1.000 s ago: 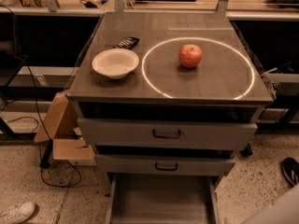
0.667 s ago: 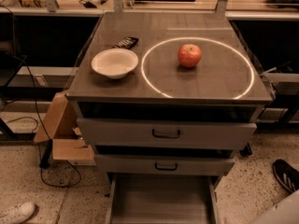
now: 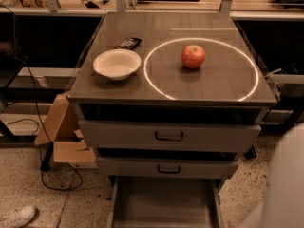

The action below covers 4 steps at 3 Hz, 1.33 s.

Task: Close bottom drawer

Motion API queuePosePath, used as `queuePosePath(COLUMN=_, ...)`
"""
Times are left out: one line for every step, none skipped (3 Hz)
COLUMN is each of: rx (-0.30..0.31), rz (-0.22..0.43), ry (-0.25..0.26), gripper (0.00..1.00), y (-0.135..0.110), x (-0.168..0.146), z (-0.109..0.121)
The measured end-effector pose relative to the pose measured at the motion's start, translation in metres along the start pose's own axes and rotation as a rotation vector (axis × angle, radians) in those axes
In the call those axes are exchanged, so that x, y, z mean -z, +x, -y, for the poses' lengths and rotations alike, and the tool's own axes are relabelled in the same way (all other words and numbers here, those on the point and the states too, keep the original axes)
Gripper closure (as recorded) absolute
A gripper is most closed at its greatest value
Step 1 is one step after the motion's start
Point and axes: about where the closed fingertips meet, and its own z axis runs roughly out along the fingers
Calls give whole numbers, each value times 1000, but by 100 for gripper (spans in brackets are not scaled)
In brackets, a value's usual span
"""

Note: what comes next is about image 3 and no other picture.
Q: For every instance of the grey bottom drawer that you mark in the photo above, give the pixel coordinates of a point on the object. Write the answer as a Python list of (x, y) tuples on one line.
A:
[(164, 203)]

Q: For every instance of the grey drawer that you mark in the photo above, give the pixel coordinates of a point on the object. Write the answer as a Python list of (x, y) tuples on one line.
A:
[(169, 136), (164, 203), (141, 167)]

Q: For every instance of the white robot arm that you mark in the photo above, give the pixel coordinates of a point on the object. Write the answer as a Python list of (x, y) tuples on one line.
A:
[(283, 203)]

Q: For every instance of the grey drawer cabinet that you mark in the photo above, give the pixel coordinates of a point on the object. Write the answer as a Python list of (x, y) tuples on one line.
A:
[(228, 88)]

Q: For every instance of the grey top drawer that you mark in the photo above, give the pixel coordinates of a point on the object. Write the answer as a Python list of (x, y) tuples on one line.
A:
[(169, 136)]

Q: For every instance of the grey middle drawer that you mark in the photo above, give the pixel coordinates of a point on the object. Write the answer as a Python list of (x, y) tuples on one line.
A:
[(141, 167)]

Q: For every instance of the white bowl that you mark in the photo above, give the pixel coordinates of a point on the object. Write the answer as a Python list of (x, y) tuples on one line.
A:
[(117, 64)]

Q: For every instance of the red apple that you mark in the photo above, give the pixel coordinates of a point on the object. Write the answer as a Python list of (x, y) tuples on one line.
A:
[(193, 56)]

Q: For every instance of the black snack bar wrapper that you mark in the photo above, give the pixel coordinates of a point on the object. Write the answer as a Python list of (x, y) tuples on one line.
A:
[(129, 43)]

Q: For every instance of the cardboard box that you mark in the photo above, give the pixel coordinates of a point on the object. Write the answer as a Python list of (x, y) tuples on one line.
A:
[(62, 137)]

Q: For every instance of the white sneaker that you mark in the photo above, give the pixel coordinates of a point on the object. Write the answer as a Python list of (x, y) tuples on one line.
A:
[(17, 218)]

